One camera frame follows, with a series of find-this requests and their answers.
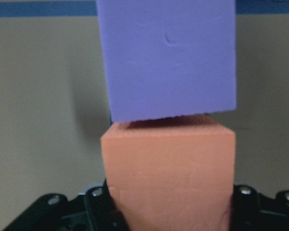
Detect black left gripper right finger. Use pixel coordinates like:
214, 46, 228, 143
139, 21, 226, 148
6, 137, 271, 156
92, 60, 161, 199
229, 184, 289, 231

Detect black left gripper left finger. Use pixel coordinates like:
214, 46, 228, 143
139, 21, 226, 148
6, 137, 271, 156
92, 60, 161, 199
5, 181, 130, 231

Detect orange foam cube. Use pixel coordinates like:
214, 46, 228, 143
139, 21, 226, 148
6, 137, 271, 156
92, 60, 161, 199
101, 115, 236, 231

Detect purple foam cube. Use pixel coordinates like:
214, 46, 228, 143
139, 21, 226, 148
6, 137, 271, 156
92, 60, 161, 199
96, 0, 236, 122

